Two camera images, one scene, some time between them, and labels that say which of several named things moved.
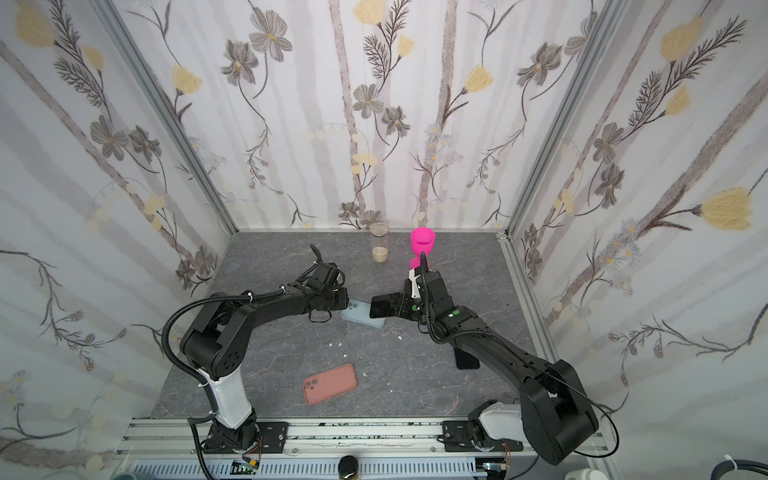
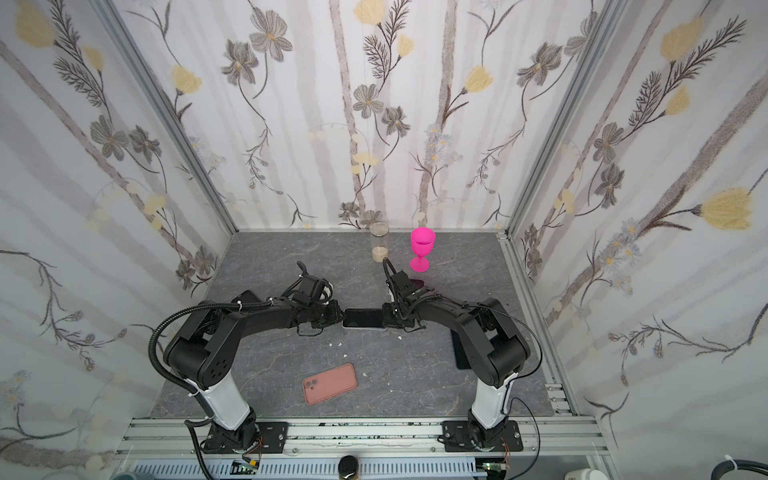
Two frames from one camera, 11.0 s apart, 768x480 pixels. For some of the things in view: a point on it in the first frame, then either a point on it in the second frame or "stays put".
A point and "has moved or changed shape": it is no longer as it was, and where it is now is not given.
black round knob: (348, 467) stays put
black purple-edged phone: (386, 305) has moved or changed shape
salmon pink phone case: (329, 384) stays put
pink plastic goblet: (422, 240) stays put
